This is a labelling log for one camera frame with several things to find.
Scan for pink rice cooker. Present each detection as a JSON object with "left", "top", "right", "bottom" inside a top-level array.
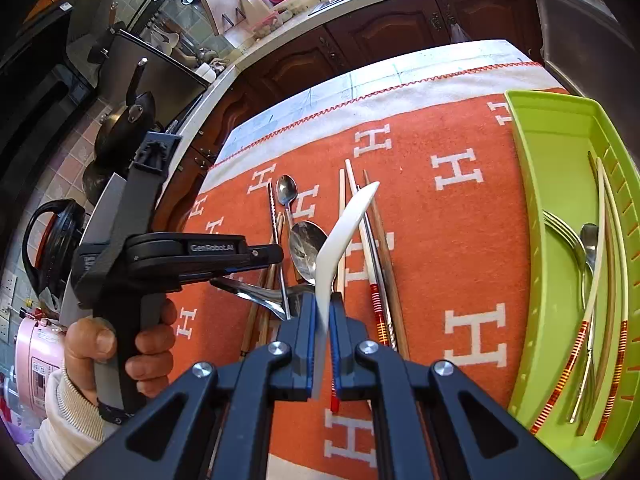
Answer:
[{"left": 11, "top": 316, "right": 71, "bottom": 413}]

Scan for orange white patterned blanket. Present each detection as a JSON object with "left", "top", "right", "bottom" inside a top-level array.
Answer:
[{"left": 177, "top": 60, "right": 573, "bottom": 480}]

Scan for black electric kettle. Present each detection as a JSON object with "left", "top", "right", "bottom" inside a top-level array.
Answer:
[{"left": 21, "top": 198, "right": 95, "bottom": 313}]

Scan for green plastic tray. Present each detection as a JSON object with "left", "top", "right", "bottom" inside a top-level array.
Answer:
[{"left": 502, "top": 88, "right": 635, "bottom": 480}]

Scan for person's left hand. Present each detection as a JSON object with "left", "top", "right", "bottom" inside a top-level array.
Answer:
[{"left": 66, "top": 297, "right": 178, "bottom": 404}]

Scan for wooden cutting board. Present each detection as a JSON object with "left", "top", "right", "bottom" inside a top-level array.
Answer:
[{"left": 199, "top": 0, "right": 275, "bottom": 42}]

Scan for large steel spoon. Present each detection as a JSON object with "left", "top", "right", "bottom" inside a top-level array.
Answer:
[{"left": 289, "top": 220, "right": 331, "bottom": 286}]

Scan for cream chopstick red striped end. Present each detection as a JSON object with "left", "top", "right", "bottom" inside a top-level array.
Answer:
[
  {"left": 531, "top": 157, "right": 608, "bottom": 435},
  {"left": 595, "top": 157, "right": 630, "bottom": 441},
  {"left": 345, "top": 158, "right": 387, "bottom": 346}
]

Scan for pale blue table cover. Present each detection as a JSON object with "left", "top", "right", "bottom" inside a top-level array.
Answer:
[{"left": 220, "top": 39, "right": 542, "bottom": 162}]

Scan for hanging kitchen ladles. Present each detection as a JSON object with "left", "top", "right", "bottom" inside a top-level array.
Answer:
[{"left": 149, "top": 22, "right": 203, "bottom": 63}]

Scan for white plastic bag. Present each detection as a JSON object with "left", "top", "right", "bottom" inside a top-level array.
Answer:
[{"left": 446, "top": 21, "right": 472, "bottom": 45}]

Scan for grey appliance dark door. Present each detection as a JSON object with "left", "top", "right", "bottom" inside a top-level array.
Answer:
[{"left": 531, "top": 0, "right": 628, "bottom": 98}]

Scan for black range hood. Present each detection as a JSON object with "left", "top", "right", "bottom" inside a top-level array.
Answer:
[{"left": 0, "top": 7, "right": 93, "bottom": 176}]

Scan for dark wok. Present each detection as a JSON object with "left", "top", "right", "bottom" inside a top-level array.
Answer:
[{"left": 94, "top": 91, "right": 160, "bottom": 163}]

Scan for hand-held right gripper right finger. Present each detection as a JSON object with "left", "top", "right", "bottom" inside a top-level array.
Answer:
[{"left": 330, "top": 294, "right": 576, "bottom": 480}]

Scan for steel fork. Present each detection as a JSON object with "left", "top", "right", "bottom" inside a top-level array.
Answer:
[{"left": 542, "top": 210, "right": 596, "bottom": 423}]

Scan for steel spoon golden handle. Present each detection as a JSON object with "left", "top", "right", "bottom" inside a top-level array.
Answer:
[{"left": 276, "top": 175, "right": 307, "bottom": 231}]

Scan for white ceramic spoon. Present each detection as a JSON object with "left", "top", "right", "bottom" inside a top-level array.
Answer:
[{"left": 312, "top": 181, "right": 382, "bottom": 401}]

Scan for stainless steel splash guard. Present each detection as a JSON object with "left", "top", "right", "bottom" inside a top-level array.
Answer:
[{"left": 106, "top": 29, "right": 211, "bottom": 133}]

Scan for dark cooking pot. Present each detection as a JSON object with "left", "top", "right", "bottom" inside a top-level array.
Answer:
[{"left": 81, "top": 160, "right": 115, "bottom": 206}]

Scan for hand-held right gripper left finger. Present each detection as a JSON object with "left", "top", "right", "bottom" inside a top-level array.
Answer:
[{"left": 65, "top": 294, "right": 319, "bottom": 480}]

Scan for person's left forearm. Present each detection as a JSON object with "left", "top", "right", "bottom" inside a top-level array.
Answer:
[{"left": 36, "top": 366, "right": 121, "bottom": 480}]

